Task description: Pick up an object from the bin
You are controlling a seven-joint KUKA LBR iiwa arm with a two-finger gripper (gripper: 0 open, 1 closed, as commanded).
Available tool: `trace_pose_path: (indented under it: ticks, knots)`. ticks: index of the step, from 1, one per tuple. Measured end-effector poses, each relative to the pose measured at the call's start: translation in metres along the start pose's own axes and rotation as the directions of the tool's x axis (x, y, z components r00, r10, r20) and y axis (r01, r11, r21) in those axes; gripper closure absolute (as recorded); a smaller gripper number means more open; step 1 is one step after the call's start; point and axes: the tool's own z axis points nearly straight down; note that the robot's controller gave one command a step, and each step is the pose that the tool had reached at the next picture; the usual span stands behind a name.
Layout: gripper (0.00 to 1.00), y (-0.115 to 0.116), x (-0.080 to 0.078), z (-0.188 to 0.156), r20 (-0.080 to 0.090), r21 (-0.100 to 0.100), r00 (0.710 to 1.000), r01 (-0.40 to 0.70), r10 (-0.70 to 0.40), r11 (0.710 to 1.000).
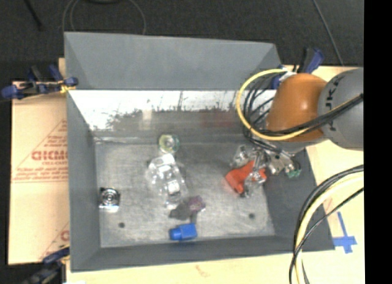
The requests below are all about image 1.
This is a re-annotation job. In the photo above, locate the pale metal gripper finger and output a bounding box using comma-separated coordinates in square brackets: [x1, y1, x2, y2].
[241, 162, 268, 198]
[230, 144, 265, 168]

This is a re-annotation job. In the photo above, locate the orange-red plastic block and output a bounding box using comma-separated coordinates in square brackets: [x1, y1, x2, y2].
[225, 160, 267, 195]

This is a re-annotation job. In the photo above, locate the dark purple toy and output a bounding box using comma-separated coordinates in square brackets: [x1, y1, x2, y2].
[168, 195, 206, 221]

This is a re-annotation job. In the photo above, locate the green-tinted clear glass cup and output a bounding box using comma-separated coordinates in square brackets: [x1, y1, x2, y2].
[157, 133, 181, 154]

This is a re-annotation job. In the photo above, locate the clear plastic bottle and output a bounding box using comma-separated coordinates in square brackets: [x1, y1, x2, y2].
[145, 153, 189, 209]

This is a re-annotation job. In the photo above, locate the blue plastic block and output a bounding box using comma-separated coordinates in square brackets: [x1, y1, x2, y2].
[169, 223, 198, 242]

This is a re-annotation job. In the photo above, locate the grey metal bin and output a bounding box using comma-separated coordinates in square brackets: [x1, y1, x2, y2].
[63, 31, 335, 272]

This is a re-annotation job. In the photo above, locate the brown cardboard board red print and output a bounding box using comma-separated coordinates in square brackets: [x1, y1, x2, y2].
[7, 80, 72, 266]

